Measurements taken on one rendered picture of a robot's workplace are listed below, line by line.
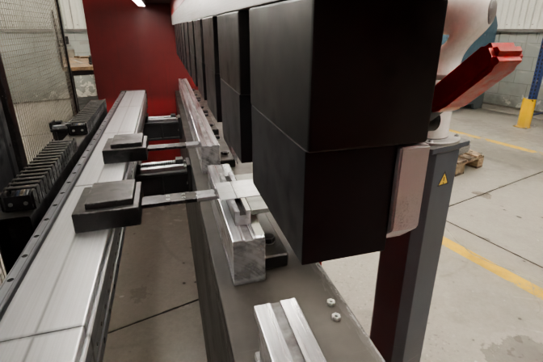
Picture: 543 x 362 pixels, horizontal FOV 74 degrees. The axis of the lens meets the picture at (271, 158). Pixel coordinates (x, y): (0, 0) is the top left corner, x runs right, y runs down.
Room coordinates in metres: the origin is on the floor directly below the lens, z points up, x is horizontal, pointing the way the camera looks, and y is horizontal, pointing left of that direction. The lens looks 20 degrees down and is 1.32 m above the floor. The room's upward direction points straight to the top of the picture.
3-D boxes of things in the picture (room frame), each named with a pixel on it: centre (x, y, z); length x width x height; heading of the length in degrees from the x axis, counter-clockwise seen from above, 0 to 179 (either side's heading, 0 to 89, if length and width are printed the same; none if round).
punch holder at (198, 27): (0.86, 0.12, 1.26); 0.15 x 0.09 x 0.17; 16
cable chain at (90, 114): (1.32, 0.67, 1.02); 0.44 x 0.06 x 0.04; 16
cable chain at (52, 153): (0.78, 0.52, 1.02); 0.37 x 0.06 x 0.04; 16
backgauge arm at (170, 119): (1.88, 0.82, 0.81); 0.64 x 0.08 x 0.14; 106
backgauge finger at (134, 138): (0.98, 0.33, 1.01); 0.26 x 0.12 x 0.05; 106
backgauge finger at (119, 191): (0.64, 0.23, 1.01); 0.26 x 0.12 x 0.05; 106
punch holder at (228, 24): (0.47, 0.01, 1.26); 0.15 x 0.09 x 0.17; 16
